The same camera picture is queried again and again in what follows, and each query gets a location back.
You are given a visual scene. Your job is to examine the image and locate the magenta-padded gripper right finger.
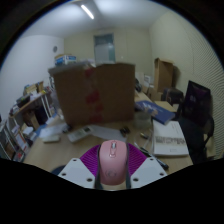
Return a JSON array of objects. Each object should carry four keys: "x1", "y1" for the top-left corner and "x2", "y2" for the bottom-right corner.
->
[{"x1": 125, "y1": 143, "x2": 168, "y2": 189}]

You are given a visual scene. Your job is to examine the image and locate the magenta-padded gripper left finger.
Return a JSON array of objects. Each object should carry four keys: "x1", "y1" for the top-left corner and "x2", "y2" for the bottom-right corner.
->
[{"x1": 57, "y1": 143, "x2": 103, "y2": 190}]

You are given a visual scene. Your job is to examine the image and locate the pink computer mouse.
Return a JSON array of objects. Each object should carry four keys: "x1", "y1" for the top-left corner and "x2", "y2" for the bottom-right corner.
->
[{"x1": 98, "y1": 139, "x2": 129, "y2": 186}]

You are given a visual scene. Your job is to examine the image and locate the white remote control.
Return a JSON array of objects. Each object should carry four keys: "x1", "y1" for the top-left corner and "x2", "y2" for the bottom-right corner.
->
[{"x1": 67, "y1": 126, "x2": 93, "y2": 144}]

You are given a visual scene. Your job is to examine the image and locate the white book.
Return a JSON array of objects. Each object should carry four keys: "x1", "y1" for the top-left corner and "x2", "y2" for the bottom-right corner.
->
[{"x1": 152, "y1": 119, "x2": 190, "y2": 158}]

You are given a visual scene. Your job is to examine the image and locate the small white flat device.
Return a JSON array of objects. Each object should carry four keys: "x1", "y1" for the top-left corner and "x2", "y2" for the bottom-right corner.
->
[{"x1": 42, "y1": 134, "x2": 62, "y2": 144}]

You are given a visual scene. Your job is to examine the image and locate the small dark keys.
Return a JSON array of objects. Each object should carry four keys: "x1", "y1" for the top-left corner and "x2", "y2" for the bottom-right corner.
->
[{"x1": 119, "y1": 126, "x2": 131, "y2": 136}]

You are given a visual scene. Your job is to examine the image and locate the clear plastic container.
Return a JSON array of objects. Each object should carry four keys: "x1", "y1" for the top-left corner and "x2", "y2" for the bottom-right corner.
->
[{"x1": 134, "y1": 111, "x2": 153, "y2": 129}]

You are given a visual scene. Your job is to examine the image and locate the blue book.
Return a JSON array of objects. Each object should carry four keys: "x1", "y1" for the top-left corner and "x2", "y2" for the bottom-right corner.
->
[{"x1": 134, "y1": 100, "x2": 176, "y2": 125}]

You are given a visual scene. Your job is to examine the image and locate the white shelf unit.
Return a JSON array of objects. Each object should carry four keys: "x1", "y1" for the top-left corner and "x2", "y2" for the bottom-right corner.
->
[{"x1": 0, "y1": 81, "x2": 58, "y2": 163}]

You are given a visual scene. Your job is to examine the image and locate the black office chair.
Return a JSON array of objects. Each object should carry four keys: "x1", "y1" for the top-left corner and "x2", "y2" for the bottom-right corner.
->
[{"x1": 176, "y1": 79, "x2": 215, "y2": 164}]

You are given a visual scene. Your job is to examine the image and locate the large brown cardboard box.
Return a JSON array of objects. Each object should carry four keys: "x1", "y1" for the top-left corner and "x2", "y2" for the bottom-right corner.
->
[{"x1": 48, "y1": 62, "x2": 136, "y2": 126}]

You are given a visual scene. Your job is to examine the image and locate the tall open cardboard box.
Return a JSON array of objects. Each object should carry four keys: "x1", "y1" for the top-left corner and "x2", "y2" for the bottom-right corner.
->
[{"x1": 153, "y1": 57, "x2": 175, "y2": 93}]

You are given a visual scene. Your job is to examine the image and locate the blue and white carton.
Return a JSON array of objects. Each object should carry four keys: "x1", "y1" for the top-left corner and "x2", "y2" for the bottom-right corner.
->
[{"x1": 54, "y1": 54, "x2": 78, "y2": 66}]

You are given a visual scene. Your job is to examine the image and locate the ceiling tube light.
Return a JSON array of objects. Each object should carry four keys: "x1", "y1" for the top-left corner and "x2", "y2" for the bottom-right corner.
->
[{"x1": 80, "y1": 3, "x2": 95, "y2": 20}]

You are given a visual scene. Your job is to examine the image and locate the black cord bundle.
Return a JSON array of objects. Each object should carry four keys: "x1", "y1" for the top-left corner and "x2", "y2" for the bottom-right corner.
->
[{"x1": 61, "y1": 123, "x2": 73, "y2": 133}]

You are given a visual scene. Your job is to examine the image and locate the wall window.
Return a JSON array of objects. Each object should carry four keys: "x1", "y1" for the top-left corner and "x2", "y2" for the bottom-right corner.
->
[{"x1": 93, "y1": 32, "x2": 117, "y2": 64}]

